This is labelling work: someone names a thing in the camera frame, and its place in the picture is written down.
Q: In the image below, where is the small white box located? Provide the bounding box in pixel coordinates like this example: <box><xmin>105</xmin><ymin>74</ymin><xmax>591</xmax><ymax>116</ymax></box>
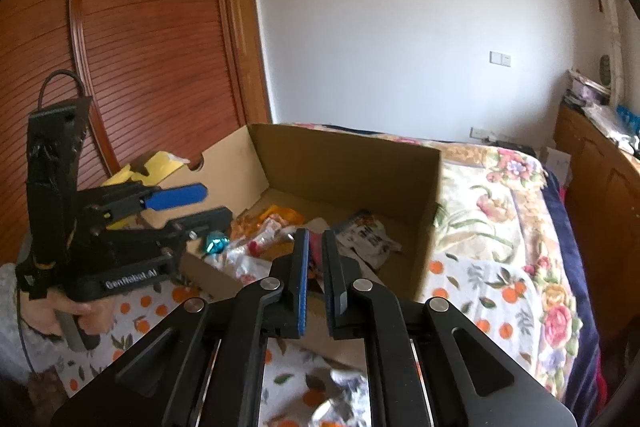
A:
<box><xmin>541</xmin><ymin>146</ymin><xmax>572</xmax><ymax>184</ymax></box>

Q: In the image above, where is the wooden cabinet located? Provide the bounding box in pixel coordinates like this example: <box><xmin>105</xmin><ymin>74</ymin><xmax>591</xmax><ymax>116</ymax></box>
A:
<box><xmin>552</xmin><ymin>104</ymin><xmax>640</xmax><ymax>410</ymax></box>

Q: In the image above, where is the pink snack packet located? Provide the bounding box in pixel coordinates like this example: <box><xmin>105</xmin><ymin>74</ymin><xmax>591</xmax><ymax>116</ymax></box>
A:
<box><xmin>307</xmin><ymin>234</ymin><xmax>327</xmax><ymax>284</ymax></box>

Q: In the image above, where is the wooden louvered wardrobe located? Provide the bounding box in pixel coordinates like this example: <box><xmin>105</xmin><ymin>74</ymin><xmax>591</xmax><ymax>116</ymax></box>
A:
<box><xmin>0</xmin><ymin>0</ymin><xmax>273</xmax><ymax>268</ymax></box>

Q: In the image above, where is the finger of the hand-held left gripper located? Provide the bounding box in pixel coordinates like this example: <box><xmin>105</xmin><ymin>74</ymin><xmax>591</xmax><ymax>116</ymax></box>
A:
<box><xmin>81</xmin><ymin>182</ymin><xmax>207</xmax><ymax>221</ymax></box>
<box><xmin>96</xmin><ymin>206</ymin><xmax>234</xmax><ymax>259</ymax></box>

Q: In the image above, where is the floral blanket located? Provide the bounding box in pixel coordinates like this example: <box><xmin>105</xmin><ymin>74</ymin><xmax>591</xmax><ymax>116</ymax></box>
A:
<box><xmin>280</xmin><ymin>123</ymin><xmax>580</xmax><ymax>405</ymax></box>

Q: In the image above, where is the clutter of bags and boxes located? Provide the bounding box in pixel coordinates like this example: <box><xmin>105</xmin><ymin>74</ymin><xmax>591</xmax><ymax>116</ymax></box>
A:
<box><xmin>564</xmin><ymin>68</ymin><xmax>640</xmax><ymax>158</ymax></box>

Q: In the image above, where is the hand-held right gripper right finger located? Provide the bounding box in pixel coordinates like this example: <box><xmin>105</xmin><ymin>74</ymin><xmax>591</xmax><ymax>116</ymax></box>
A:
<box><xmin>321</xmin><ymin>229</ymin><xmax>578</xmax><ymax>427</ymax></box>

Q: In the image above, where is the white black snack packet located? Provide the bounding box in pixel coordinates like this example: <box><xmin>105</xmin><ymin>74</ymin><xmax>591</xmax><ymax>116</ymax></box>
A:
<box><xmin>334</xmin><ymin>209</ymin><xmax>404</xmax><ymax>271</ymax></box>

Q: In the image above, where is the orange fruit print cloth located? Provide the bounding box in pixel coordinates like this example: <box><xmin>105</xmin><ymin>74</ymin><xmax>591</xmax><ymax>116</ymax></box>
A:
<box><xmin>54</xmin><ymin>257</ymin><xmax>547</xmax><ymax>427</ymax></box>

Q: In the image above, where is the teal foil candy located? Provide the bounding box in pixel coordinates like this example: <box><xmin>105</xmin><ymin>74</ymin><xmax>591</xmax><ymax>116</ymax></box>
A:
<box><xmin>202</xmin><ymin>230</ymin><xmax>231</xmax><ymax>257</ymax></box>

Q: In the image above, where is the yellow plastic bag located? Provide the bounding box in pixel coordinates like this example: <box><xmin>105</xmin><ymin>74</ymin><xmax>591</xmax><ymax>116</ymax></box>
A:
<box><xmin>102</xmin><ymin>150</ymin><xmax>194</xmax><ymax>229</ymax></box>

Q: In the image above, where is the brown cardboard box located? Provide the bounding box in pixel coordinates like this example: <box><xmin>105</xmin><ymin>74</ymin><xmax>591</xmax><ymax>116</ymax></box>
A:
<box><xmin>137</xmin><ymin>123</ymin><xmax>443</xmax><ymax>372</ymax></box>

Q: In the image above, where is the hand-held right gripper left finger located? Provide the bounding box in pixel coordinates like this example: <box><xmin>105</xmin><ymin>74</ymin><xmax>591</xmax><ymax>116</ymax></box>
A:
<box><xmin>50</xmin><ymin>228</ymin><xmax>310</xmax><ymax>427</ymax></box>

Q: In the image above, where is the white red snack wrapper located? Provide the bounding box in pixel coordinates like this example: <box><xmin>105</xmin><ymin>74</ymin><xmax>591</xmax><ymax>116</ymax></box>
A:
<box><xmin>204</xmin><ymin>241</ymin><xmax>274</xmax><ymax>286</ymax></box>

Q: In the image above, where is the dark blue bed sheet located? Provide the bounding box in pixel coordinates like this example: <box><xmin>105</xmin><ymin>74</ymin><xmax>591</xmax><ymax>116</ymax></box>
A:
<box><xmin>541</xmin><ymin>166</ymin><xmax>602</xmax><ymax>410</ymax></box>

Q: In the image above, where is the crumpled silver foil wrapper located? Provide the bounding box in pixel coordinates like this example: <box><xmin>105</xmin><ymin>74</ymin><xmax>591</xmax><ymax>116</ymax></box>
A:
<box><xmin>309</xmin><ymin>368</ymin><xmax>372</xmax><ymax>427</ymax></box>

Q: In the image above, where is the person's left hand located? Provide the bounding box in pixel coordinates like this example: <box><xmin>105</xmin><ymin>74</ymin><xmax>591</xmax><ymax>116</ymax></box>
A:
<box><xmin>26</xmin><ymin>293</ymin><xmax>117</xmax><ymax>344</ymax></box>

